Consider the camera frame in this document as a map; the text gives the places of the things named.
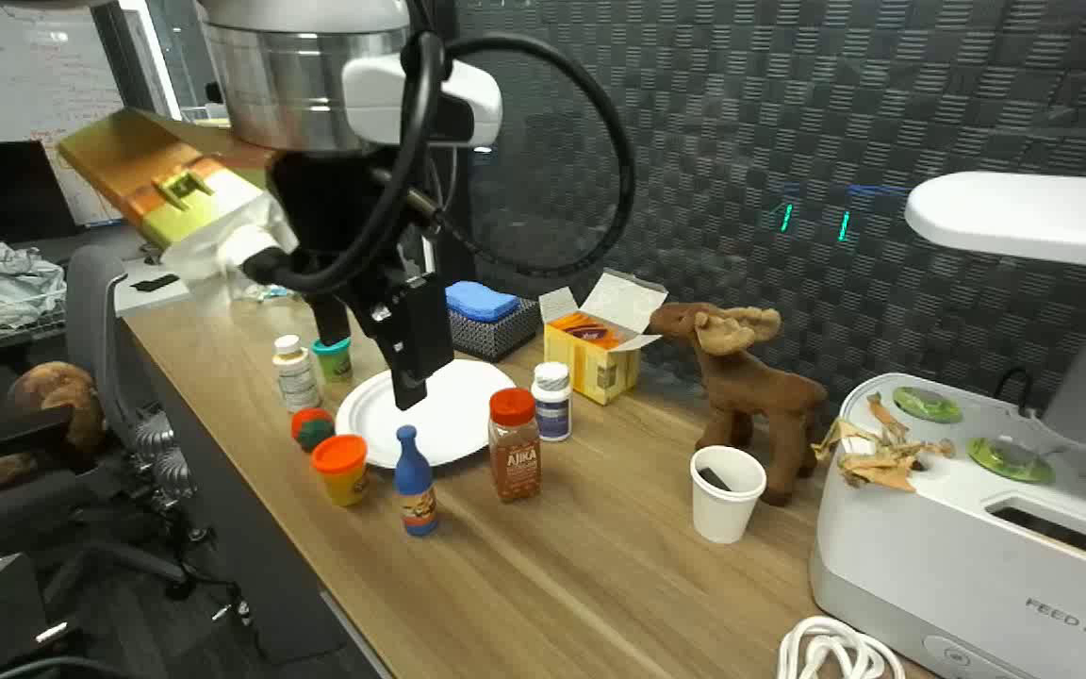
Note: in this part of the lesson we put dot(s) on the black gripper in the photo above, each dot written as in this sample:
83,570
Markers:
336,213

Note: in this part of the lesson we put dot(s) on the green tub teal lid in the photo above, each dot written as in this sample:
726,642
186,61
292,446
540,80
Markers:
332,363

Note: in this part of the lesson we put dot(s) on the white bottle green label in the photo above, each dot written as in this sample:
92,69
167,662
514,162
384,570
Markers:
297,378

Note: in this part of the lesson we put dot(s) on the yellow tub orange lid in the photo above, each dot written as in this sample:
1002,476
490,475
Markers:
341,475

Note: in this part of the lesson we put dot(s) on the spice bottle orange lid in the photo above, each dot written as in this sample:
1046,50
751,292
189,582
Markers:
514,460

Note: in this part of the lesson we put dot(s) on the orange red ball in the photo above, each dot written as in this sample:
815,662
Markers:
312,424

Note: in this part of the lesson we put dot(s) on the blue sponge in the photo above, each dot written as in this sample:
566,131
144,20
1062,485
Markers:
479,302

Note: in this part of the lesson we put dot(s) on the white paper plate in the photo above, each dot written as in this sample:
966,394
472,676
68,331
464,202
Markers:
453,421

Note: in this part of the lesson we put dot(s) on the gray mesh box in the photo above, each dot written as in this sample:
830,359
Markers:
501,339

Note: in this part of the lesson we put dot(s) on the blue toy bottle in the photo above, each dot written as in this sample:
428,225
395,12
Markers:
415,497

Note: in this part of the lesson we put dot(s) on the yellow cardboard box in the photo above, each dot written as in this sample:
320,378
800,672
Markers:
595,363

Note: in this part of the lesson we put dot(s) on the gray office chair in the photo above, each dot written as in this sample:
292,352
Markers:
96,328

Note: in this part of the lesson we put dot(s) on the brown furry object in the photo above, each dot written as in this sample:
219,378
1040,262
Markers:
54,390

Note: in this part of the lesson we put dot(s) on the crumpled gray white cloth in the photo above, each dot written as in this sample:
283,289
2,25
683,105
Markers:
2,296

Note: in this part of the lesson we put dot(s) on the brown moose plush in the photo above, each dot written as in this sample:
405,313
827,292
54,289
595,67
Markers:
754,401

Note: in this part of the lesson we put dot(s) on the white paper cup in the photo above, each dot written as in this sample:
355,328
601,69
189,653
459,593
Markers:
726,510

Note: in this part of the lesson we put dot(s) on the dried brown plant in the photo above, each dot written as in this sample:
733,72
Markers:
875,471

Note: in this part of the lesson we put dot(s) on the green pod lid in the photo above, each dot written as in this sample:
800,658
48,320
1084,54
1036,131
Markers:
1011,462
927,407

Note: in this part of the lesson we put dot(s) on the white hydroponic appliance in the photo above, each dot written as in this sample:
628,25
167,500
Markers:
944,554

